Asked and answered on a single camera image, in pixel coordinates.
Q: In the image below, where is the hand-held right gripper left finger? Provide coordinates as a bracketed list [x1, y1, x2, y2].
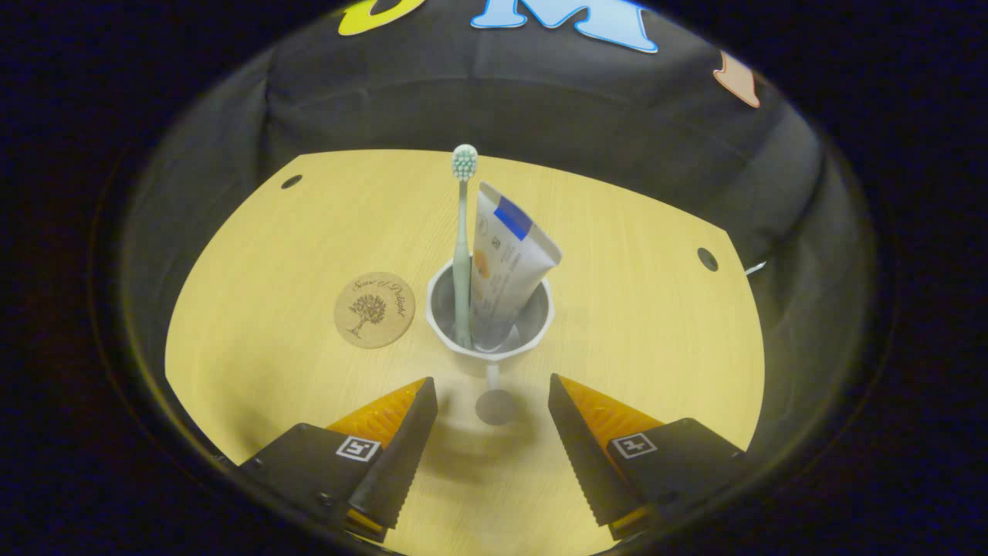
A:
[235, 376, 438, 541]

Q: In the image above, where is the pale green toothbrush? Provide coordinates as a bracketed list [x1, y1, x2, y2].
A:
[452, 144, 479, 348]

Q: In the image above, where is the round cork coaster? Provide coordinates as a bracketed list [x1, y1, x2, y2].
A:
[333, 271, 416, 350]

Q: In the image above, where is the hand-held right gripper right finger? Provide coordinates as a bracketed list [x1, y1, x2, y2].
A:
[548, 373, 749, 541]

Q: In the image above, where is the white toothpaste tube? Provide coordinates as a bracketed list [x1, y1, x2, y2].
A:
[469, 181, 563, 352]

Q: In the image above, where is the white cup with handle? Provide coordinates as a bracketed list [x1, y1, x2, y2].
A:
[425, 259, 555, 425]

